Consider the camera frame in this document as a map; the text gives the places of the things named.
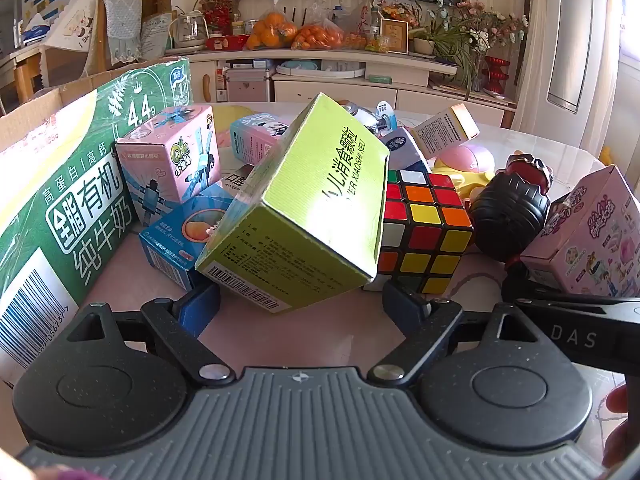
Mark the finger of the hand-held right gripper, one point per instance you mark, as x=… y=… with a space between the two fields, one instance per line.
x=515 y=285

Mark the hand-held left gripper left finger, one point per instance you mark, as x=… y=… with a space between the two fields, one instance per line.
x=200 y=310

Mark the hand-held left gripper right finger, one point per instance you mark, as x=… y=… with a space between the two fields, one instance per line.
x=402 y=307

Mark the black-haired toy figurine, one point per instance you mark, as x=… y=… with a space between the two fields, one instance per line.
x=510 y=210

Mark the blue medicine box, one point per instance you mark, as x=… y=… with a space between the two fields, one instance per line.
x=170 y=240

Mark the lime green medicine box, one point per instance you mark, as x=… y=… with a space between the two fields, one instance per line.
x=310 y=185

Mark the orange white vitamin box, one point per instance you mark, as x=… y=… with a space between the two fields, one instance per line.
x=445 y=132

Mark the green cardboard milk carton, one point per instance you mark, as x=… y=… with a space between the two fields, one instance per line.
x=75 y=185

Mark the person's right hand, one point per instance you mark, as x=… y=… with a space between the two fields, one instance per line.
x=617 y=407

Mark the colourful puzzle cube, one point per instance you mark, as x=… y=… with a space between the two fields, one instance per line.
x=425 y=230

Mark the pink doll toy box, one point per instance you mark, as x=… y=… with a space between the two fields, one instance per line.
x=585 y=230

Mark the yellow toy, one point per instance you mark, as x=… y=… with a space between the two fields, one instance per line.
x=467 y=186

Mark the pink egg toy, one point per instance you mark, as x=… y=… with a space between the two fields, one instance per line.
x=470 y=160

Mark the pink dragonfly toy box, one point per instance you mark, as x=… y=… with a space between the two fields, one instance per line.
x=170 y=160

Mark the white blue packet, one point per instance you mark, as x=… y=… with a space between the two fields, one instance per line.
x=405 y=150

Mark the yellow plastic object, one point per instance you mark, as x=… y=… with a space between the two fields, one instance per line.
x=606 y=156

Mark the pink white small box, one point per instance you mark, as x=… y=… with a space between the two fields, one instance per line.
x=255 y=132

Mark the red lantern ornament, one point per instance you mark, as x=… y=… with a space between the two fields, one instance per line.
x=496 y=74

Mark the small green box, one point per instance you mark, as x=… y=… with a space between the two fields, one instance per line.
x=380 y=79

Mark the silver metal case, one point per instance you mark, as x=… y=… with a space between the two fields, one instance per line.
x=247 y=85

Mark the white TV cabinet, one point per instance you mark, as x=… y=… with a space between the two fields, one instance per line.
x=320 y=91

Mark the potted spider plant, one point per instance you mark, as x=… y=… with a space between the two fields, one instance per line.
x=424 y=46

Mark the white standing air conditioner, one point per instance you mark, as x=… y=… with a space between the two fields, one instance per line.
x=575 y=35

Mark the artificial flower bouquet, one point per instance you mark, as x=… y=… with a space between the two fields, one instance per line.
x=490 y=20

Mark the red snack box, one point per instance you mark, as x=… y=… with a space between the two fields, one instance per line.
x=227 y=42

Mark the white printed shopping bag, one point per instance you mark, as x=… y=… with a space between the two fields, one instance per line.
x=156 y=35

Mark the bag of tangerines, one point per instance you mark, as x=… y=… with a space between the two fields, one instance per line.
x=320 y=37

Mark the glass kettle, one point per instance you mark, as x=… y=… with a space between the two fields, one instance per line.
x=190 y=27

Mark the clear bottle dark cap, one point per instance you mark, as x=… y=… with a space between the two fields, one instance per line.
x=375 y=22

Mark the wooden dining table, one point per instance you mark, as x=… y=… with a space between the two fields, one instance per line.
x=25 y=77

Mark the red berry bouquet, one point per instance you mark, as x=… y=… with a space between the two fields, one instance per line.
x=217 y=12

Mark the wooden chair with cover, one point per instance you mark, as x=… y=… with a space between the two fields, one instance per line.
x=120 y=20

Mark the printed tablecloth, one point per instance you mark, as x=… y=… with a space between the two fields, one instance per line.
x=70 y=25

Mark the blue tissue pack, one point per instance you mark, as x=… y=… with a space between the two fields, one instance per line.
x=35 y=27

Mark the wooden picture frame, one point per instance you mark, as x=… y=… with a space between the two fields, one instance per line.
x=394 y=35

